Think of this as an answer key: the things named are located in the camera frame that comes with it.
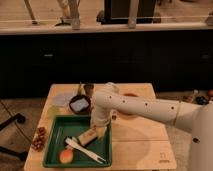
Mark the pale green coaster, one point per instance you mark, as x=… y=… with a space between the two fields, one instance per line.
x=53 y=111

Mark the black stand leg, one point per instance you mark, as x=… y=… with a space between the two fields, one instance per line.
x=20 y=119

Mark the small yellow-green bottle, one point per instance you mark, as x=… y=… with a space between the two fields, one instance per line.
x=79 y=89

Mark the orange ceramic bowl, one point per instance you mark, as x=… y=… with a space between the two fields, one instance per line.
x=130 y=95

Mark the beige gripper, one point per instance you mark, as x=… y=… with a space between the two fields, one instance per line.
x=100 y=131

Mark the dark bowl with blue sponge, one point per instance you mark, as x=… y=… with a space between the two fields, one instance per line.
x=80 y=104

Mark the wooden folding table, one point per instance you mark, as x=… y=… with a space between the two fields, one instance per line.
x=138 y=144

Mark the brown grape bunch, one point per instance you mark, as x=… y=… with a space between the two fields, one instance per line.
x=39 y=141

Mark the small dark cup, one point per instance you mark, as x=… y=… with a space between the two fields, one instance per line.
x=88 y=88

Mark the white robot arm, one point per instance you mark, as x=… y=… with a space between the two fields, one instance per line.
x=193 y=118

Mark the clear plastic lid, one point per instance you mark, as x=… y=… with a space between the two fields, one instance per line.
x=63 y=99

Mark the orange round fruit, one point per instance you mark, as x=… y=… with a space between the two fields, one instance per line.
x=66 y=156

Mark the green plastic tray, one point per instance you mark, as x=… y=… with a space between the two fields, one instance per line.
x=73 y=127

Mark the white plastic fork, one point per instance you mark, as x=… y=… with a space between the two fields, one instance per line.
x=89 y=153

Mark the wooden felt eraser block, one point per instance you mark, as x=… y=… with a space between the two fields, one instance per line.
x=87 y=136

